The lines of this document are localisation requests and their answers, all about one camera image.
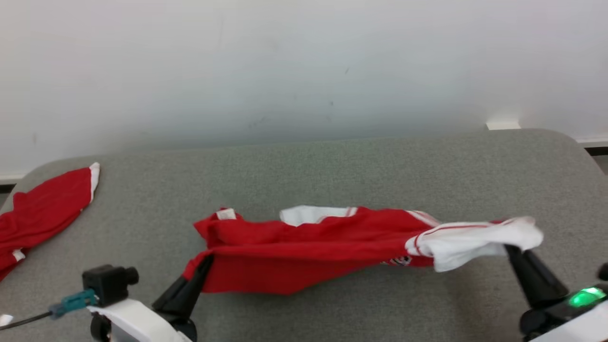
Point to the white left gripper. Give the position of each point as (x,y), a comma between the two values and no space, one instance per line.
(137,323)

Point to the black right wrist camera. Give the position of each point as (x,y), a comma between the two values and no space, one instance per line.
(603,271)

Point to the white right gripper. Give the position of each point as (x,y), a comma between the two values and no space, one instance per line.
(574,318)

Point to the small white wall block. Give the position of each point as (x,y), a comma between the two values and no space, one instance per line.
(503,126)

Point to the red basketball jersey black print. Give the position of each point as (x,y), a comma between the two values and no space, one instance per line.
(308,256)

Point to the white black wall baseboard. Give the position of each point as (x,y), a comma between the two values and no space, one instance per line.
(593,146)

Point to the red shorts white trim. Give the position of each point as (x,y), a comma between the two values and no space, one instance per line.
(42,209)

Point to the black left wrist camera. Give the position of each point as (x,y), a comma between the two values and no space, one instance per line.
(109,285)

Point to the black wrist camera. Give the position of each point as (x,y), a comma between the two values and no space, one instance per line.
(603,271)
(109,285)

